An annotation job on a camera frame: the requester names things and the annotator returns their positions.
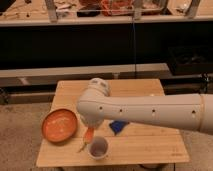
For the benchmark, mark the orange pepper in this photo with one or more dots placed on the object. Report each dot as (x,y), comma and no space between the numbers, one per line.
(87,138)

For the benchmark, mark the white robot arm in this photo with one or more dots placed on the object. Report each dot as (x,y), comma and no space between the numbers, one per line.
(192,112)

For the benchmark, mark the white ceramic cup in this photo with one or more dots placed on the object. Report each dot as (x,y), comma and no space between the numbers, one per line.
(98,148)

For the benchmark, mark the orange bowl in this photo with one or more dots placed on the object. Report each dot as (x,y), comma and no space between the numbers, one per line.
(59,125)

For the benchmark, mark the wooden table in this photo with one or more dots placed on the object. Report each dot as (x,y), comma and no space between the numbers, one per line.
(136,144)

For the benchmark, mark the grey metal shelf rail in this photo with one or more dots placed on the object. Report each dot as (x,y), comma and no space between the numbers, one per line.
(82,70)

